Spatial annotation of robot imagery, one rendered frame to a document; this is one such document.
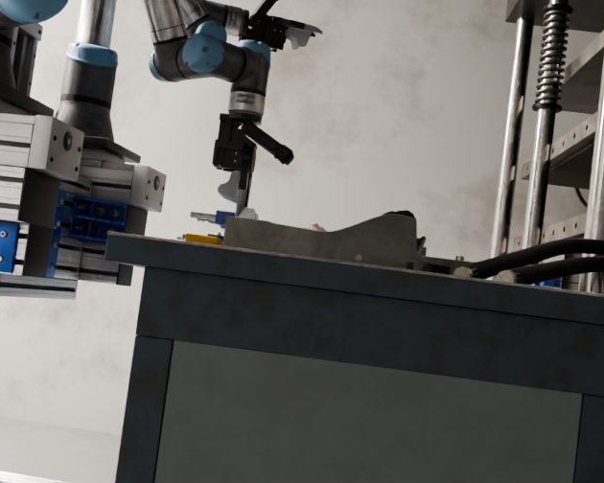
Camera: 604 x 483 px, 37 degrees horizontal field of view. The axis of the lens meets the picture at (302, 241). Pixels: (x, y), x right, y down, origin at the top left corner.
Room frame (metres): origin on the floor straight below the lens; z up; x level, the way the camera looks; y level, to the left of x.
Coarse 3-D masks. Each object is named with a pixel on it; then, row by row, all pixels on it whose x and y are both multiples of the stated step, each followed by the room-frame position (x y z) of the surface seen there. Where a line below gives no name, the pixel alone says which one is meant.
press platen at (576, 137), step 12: (588, 120) 2.23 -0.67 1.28; (576, 132) 2.34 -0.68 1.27; (588, 132) 2.22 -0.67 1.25; (552, 144) 2.60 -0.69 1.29; (564, 144) 2.46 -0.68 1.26; (576, 144) 2.34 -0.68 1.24; (588, 144) 2.32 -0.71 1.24; (552, 156) 2.58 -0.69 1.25; (564, 156) 2.53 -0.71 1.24; (528, 168) 2.91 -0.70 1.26
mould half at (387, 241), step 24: (384, 216) 1.77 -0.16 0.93; (240, 240) 1.78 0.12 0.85; (264, 240) 1.77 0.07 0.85; (288, 240) 1.77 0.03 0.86; (312, 240) 1.77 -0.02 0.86; (336, 240) 1.77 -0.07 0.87; (360, 240) 1.77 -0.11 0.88; (384, 240) 1.76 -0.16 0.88; (408, 240) 1.76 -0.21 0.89; (384, 264) 1.76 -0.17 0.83; (456, 264) 1.76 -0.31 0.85
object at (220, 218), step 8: (248, 208) 1.84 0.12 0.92; (192, 216) 1.86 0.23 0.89; (200, 216) 1.86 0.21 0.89; (208, 216) 1.86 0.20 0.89; (216, 216) 1.84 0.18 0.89; (224, 216) 1.84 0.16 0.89; (232, 216) 1.84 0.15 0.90; (240, 216) 1.84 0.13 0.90; (248, 216) 1.84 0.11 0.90; (224, 224) 1.84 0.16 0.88
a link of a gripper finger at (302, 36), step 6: (306, 24) 2.30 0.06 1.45; (288, 30) 2.31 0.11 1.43; (294, 30) 2.31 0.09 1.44; (300, 30) 2.31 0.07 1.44; (306, 30) 2.30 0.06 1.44; (312, 30) 2.31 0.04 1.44; (318, 30) 2.31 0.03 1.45; (294, 36) 2.31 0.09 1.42; (300, 36) 2.31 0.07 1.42; (306, 36) 2.31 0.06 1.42; (300, 42) 2.31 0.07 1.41; (306, 42) 2.31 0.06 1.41
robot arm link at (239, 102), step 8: (232, 96) 1.84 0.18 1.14; (240, 96) 1.83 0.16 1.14; (248, 96) 1.83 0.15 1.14; (256, 96) 1.83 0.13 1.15; (232, 104) 1.84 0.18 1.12; (240, 104) 1.83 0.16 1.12; (248, 104) 1.83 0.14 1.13; (256, 104) 1.83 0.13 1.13; (264, 104) 1.85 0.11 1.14; (248, 112) 1.83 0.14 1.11; (256, 112) 1.83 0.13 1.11
